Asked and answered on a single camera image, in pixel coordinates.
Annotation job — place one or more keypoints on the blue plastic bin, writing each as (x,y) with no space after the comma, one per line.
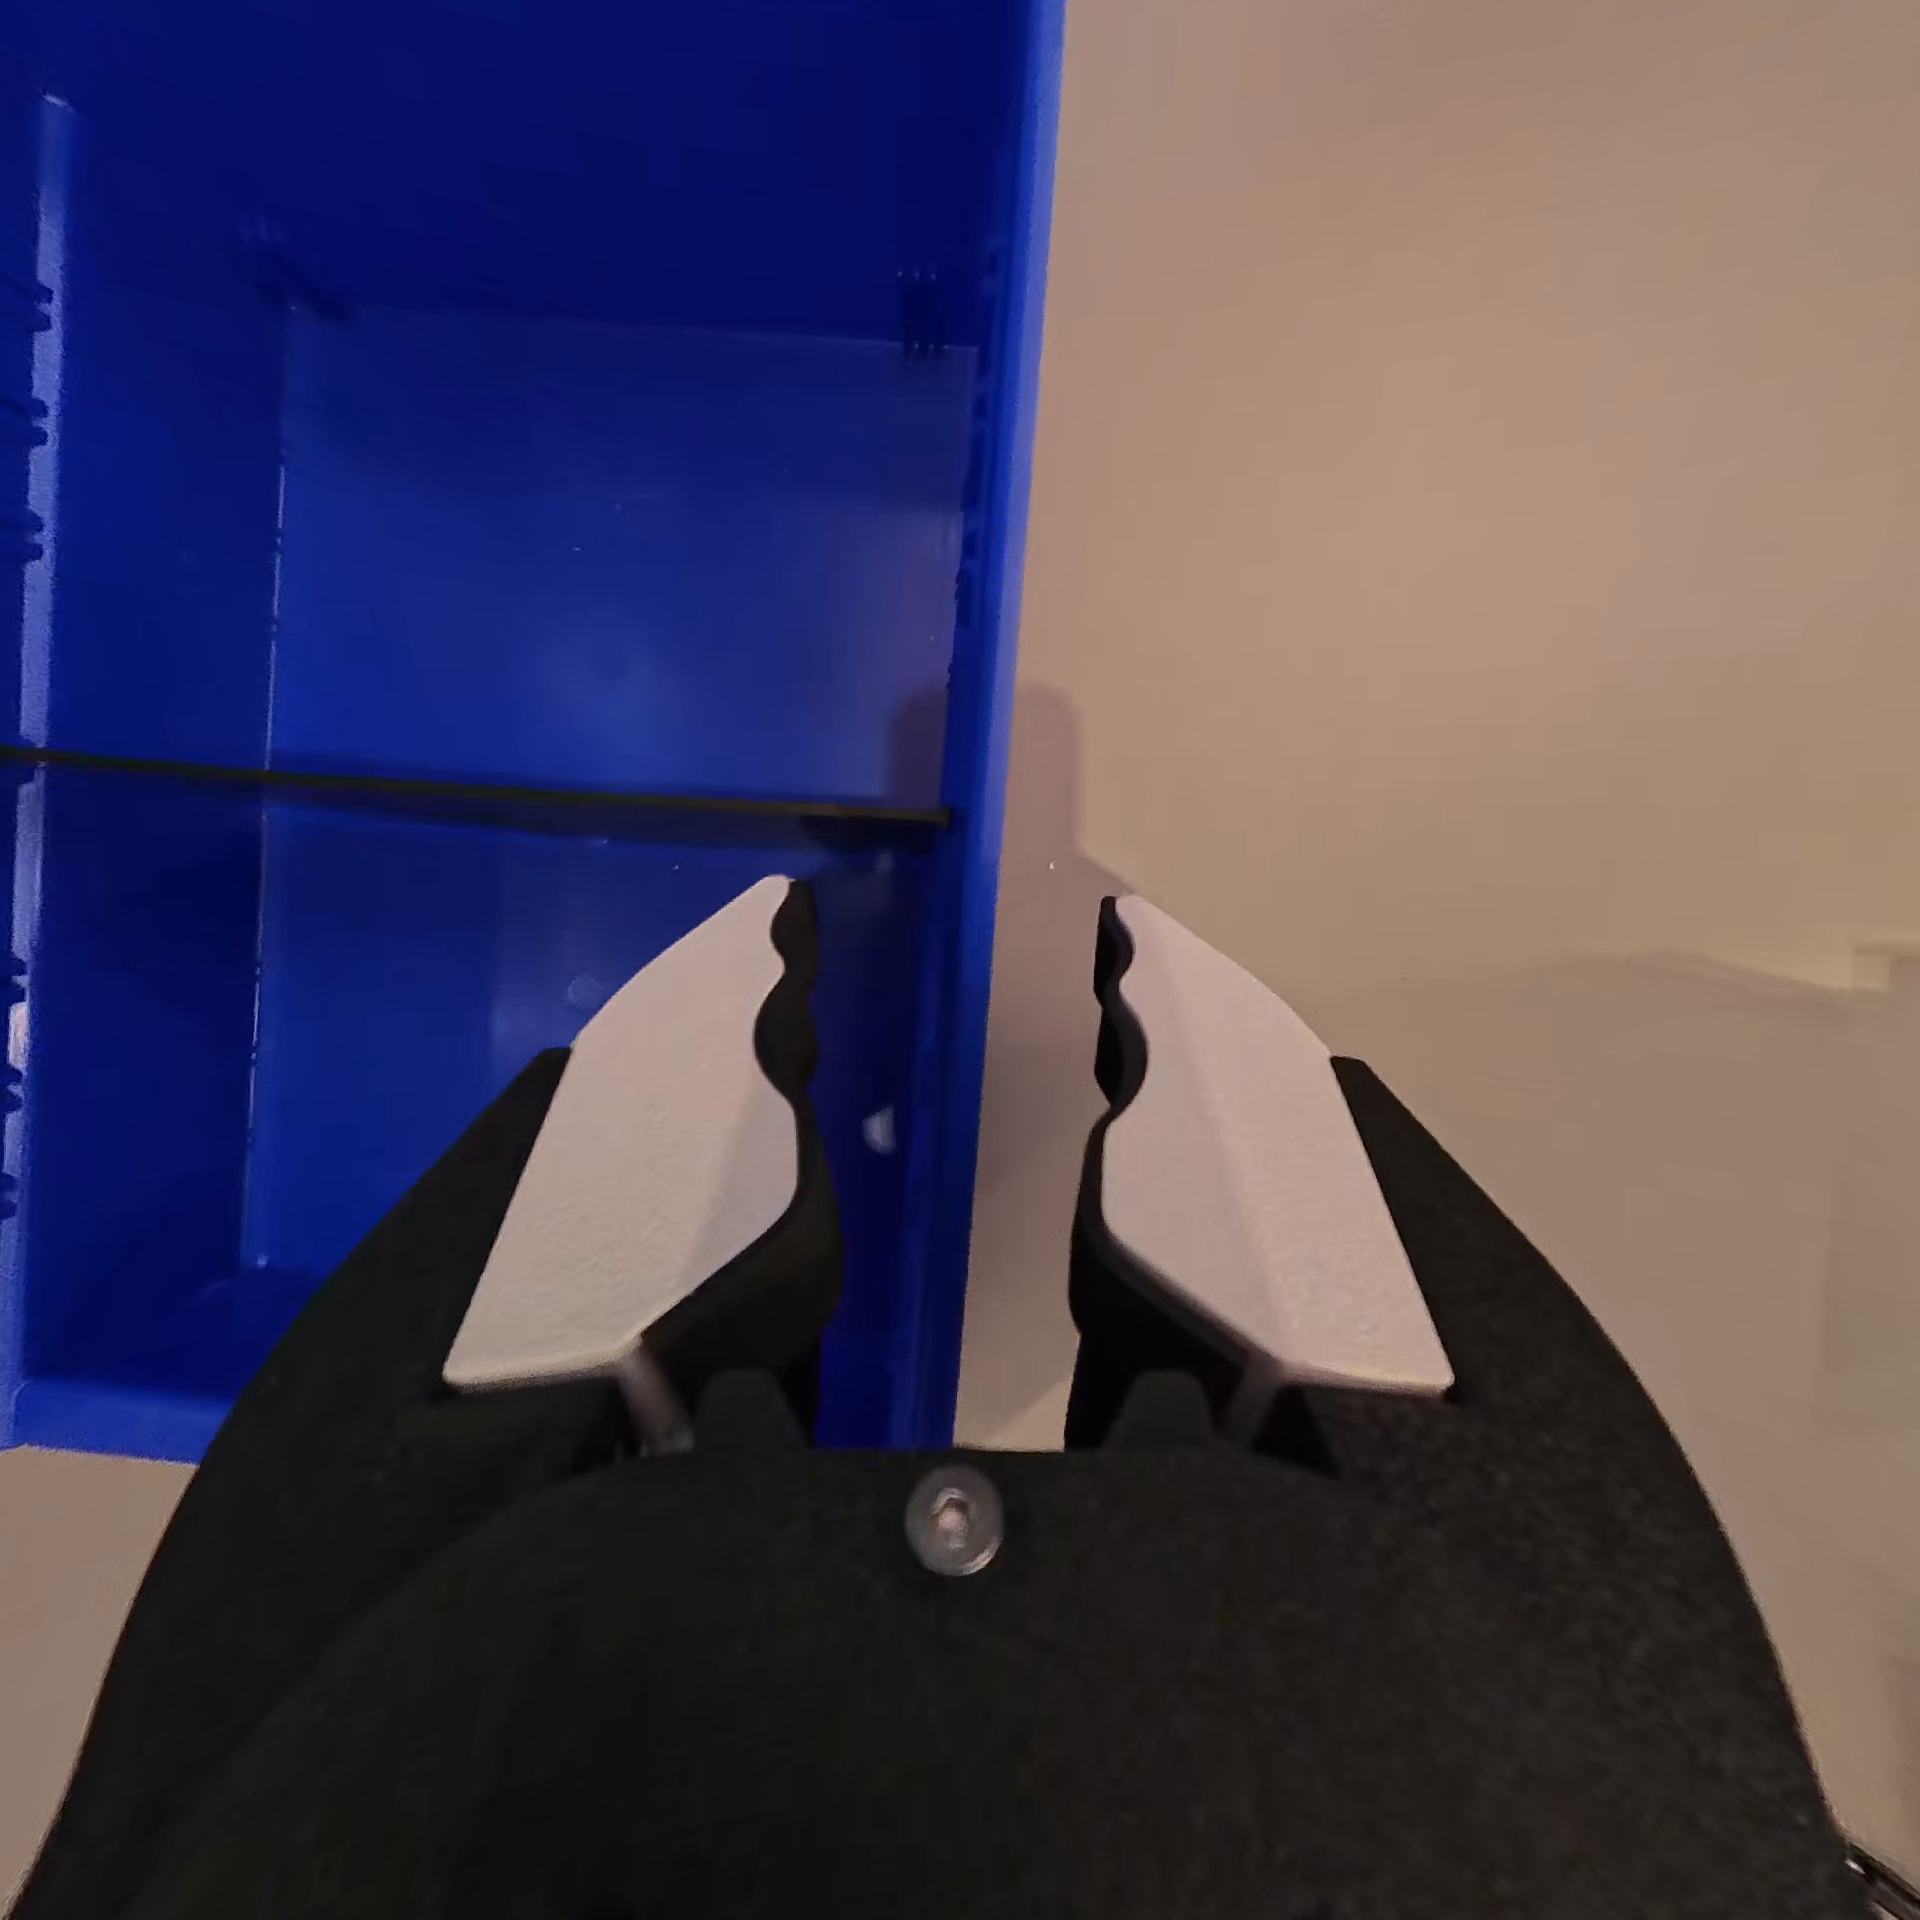
(600,524)

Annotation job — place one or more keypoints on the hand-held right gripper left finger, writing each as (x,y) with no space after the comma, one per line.
(660,1186)

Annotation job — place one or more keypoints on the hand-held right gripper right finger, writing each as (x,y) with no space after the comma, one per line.
(1260,1200)

